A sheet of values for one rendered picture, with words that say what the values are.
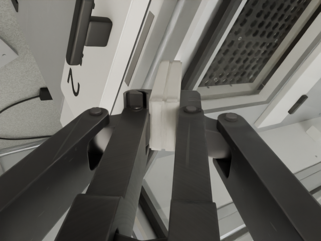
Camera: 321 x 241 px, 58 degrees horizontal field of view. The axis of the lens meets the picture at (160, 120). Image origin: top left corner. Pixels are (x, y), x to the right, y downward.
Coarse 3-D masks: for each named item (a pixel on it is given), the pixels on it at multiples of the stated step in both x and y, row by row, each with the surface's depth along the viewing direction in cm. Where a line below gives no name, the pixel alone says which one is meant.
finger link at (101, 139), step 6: (150, 90) 17; (120, 114) 14; (114, 120) 14; (108, 126) 13; (114, 126) 13; (102, 132) 13; (108, 132) 13; (96, 138) 13; (102, 138) 13; (108, 138) 14; (90, 144) 14; (96, 144) 14; (102, 144) 14; (90, 150) 14; (96, 150) 14; (102, 150) 14
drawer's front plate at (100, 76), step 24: (96, 0) 30; (120, 0) 26; (144, 0) 25; (120, 24) 26; (96, 48) 31; (120, 48) 28; (72, 72) 37; (96, 72) 32; (120, 72) 30; (72, 96) 38; (96, 96) 32
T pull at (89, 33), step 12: (84, 0) 24; (84, 12) 25; (72, 24) 26; (84, 24) 26; (96, 24) 26; (108, 24) 27; (72, 36) 26; (84, 36) 27; (96, 36) 27; (108, 36) 28; (72, 48) 27; (72, 60) 28
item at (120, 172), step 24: (144, 96) 14; (120, 120) 13; (144, 120) 13; (120, 144) 11; (144, 144) 13; (96, 168) 10; (120, 168) 10; (144, 168) 13; (96, 192) 9; (120, 192) 9; (72, 216) 7; (96, 216) 7; (120, 216) 8; (72, 240) 7; (96, 240) 7
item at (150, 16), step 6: (150, 12) 25; (150, 18) 26; (144, 24) 26; (150, 24) 26; (144, 30) 27; (144, 36) 27; (138, 42) 28; (144, 42) 27; (138, 48) 28; (138, 54) 28; (132, 60) 29; (132, 66) 29; (132, 72) 29; (126, 78) 30
